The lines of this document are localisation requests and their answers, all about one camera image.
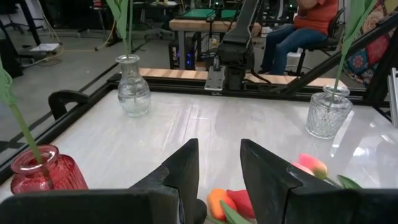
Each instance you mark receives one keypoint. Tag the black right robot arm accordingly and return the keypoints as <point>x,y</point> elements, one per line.
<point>236,53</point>

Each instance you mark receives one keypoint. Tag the black office chair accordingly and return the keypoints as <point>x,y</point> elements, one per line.
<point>323,45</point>

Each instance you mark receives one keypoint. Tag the person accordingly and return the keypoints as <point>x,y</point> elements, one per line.
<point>314,15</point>

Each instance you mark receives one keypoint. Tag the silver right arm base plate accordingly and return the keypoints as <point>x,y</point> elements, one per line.
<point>214,77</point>

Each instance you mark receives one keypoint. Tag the pink artificial tulip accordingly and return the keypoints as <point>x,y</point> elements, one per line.
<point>300,168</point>
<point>21,124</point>
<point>314,165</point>

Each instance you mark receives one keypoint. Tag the black curved bracket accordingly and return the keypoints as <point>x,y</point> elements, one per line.
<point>66,98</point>

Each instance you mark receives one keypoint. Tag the bulbous clear glass vase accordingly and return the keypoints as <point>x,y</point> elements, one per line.
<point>133,93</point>

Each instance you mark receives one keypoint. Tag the red glass vase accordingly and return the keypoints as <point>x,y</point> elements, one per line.
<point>62,177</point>

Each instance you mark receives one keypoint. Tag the colourful patterned cloth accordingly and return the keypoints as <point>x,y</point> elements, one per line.
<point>376,46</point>

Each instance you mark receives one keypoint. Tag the wooden side table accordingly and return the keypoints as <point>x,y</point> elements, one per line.
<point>199,25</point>

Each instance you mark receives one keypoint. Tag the red artificial tulip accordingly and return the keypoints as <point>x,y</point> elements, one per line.
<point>119,18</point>
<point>241,202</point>

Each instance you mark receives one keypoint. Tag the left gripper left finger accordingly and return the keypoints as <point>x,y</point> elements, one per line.
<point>174,186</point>

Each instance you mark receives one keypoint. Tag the white plastic container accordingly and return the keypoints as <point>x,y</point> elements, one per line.
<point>293,59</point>

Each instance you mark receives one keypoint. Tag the silver aluminium profile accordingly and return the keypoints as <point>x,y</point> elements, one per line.
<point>393,96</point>

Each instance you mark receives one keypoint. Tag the green table mat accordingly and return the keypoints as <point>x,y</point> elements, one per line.
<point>196,14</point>

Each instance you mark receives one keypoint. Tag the orange artificial tulip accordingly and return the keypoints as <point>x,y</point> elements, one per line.
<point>354,18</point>
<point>216,203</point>

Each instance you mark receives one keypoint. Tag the blue-lit computer under table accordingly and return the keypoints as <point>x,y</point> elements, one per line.
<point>183,56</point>

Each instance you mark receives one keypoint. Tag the white flat sheet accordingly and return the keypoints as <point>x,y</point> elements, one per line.
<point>45,47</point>

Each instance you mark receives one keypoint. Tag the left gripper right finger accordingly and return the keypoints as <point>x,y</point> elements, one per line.
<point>270,186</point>

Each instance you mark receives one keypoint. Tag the squat cut glass vase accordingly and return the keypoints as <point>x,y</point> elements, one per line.
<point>326,118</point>

